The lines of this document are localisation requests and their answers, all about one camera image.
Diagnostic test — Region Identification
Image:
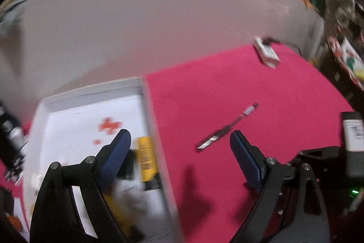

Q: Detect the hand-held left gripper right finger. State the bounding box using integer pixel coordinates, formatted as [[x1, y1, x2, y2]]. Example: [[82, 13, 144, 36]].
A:
[[230, 130, 330, 243]]

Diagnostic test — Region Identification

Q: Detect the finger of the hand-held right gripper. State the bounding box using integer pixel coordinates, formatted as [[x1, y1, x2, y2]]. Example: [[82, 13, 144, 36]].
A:
[[297, 146, 346, 159]]

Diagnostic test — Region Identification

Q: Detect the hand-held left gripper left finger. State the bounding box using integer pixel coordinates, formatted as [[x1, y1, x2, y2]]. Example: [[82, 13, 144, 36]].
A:
[[30, 128, 133, 243]]

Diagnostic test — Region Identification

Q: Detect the gold yellow tube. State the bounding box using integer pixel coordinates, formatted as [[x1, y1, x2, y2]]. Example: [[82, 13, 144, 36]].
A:
[[136, 136, 160, 192]]

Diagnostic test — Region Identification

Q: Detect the black utility knife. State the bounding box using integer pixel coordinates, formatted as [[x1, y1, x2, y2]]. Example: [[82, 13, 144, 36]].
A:
[[196, 102, 259, 152]]

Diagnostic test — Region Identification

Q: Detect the white shallow tray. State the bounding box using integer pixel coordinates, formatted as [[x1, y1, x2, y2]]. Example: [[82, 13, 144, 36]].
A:
[[22, 76, 184, 243]]

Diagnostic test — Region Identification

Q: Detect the white-capped dropper bottle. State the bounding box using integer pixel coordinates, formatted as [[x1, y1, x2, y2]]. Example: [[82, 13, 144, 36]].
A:
[[114, 183, 160, 232]]

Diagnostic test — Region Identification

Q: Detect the flat yellow object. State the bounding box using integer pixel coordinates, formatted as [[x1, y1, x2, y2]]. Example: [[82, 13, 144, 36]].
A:
[[104, 193, 134, 235]]

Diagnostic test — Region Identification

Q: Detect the small white box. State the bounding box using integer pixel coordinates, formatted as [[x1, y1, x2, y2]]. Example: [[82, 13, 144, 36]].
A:
[[254, 36, 281, 69]]

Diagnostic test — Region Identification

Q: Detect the round orange fruit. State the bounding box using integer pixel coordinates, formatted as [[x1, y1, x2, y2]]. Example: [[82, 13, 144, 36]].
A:
[[6, 213, 23, 232]]

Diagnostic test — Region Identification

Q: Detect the white backdrop board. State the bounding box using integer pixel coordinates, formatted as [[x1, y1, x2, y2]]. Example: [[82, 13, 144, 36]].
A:
[[0, 0, 325, 130]]

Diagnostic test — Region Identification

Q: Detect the gray cloth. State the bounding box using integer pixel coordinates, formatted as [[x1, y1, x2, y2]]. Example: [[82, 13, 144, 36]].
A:
[[0, 1, 26, 33]]

